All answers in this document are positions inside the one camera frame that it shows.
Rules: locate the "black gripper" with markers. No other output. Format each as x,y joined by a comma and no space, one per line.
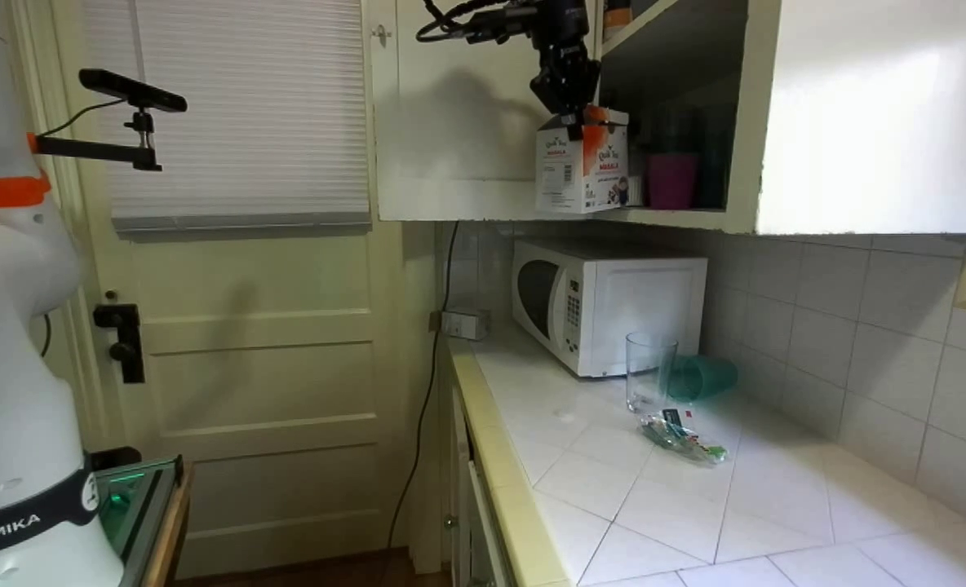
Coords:
565,70

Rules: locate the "white box with blue circle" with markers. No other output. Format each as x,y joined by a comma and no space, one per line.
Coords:
581,179

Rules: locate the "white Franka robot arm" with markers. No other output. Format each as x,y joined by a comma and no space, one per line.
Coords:
5,378

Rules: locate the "white door blind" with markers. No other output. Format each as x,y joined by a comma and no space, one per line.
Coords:
288,141

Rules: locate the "cream panelled door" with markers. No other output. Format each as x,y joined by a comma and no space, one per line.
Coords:
266,378

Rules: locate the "cream base cabinet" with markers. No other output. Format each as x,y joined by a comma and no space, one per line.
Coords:
472,534

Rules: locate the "black door lock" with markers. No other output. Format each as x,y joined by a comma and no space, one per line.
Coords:
126,337

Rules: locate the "orange jar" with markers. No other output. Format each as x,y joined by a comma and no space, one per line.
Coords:
617,18

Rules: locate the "pink cup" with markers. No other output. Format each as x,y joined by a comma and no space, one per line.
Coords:
673,185

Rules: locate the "white microwave oven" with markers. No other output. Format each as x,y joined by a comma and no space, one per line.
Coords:
646,315

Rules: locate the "clear drinking glass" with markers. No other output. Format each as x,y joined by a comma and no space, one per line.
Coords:
637,377

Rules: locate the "teal mesh scrubber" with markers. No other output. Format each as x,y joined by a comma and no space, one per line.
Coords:
696,377

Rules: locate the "green glass tray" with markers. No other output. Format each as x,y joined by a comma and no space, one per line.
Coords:
126,509

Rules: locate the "white wall outlet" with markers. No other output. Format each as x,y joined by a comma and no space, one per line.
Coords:
465,326

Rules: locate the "cream wall cabinet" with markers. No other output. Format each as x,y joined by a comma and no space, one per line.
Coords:
886,120

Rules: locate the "black stereo camera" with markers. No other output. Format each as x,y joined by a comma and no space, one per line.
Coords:
135,89

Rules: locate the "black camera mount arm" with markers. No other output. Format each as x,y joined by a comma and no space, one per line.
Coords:
92,147

